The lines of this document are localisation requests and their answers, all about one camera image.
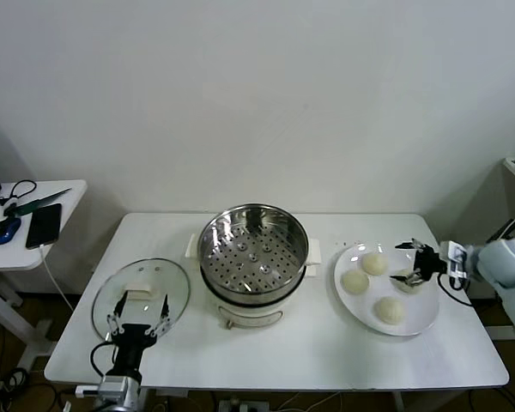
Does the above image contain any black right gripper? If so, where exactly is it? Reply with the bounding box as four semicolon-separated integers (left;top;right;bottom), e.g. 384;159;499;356
389;237;451;289

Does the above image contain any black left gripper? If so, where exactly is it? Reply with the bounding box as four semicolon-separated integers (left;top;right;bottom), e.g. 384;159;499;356
106;291;174;379

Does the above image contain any white steamed baozi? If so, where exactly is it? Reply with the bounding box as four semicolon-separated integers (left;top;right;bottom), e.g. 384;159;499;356
373;296;406;326
389;268;426;295
341;270;370;296
360;251;390;276

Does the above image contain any glass pot lid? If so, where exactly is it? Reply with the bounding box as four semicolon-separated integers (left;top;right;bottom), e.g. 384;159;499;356
91;257;191;347

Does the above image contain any stainless steel steamer basket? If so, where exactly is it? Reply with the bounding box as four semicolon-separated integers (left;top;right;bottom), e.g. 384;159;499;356
184;203;323;302

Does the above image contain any white round plate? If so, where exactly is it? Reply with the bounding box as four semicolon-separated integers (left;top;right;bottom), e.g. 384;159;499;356
333;242;440;337

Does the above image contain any white electric cooking pot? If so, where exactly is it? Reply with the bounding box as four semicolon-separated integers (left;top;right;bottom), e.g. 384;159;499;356
199;257;319;331

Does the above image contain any white side table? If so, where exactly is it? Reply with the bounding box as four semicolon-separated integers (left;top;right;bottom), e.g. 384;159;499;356
0;179;88;374

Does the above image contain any black smartphone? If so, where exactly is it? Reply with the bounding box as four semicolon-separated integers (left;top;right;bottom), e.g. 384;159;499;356
24;203;64;250

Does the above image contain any blue computer mouse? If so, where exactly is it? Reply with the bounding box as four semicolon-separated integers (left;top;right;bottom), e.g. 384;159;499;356
0;216;22;246

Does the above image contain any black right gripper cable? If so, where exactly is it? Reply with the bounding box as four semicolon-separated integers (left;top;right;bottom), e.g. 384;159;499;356
436;273;476;308

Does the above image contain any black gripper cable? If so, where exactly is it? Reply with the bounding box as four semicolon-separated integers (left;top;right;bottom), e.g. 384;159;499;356
89;341;118;379
436;273;476;308

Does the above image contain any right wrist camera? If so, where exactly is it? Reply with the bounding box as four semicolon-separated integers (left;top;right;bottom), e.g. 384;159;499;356
439;239;472;282

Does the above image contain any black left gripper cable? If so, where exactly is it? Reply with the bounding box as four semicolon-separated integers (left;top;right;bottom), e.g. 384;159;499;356
89;341;118;379

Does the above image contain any black power adapter cable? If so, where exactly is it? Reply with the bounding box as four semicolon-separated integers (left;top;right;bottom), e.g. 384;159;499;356
485;209;515;248

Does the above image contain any white charging cable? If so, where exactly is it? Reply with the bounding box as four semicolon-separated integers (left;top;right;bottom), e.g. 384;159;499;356
37;245;76;313

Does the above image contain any green handled knife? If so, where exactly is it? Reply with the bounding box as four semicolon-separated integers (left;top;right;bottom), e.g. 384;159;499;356
3;187;73;218

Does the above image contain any black floor cable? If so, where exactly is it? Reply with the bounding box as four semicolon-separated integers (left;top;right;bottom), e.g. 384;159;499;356
0;367;59;412

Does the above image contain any black looped cable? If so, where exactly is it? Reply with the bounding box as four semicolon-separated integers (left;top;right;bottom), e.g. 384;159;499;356
0;179;38;208

